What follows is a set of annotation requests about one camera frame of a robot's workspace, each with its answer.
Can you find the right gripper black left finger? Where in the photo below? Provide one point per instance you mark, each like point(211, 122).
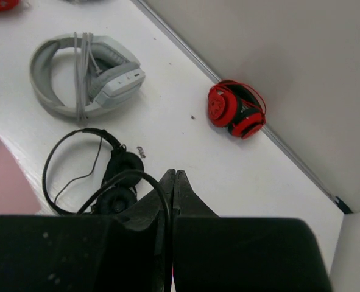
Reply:
point(126, 252)

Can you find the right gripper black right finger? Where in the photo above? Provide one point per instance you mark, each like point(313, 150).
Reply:
point(213, 253)

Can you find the pink blue cat-ear headphones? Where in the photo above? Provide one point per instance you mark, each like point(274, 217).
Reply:
point(16, 194)

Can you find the red black headphones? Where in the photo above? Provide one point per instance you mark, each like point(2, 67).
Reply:
point(237, 107)

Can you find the grey white headphones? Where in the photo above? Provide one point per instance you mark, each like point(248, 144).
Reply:
point(106, 74)

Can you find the red white headphones left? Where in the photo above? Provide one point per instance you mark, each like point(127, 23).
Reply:
point(6, 5)

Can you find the aluminium frame rail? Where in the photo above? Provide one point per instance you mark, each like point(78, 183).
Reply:
point(183, 46)

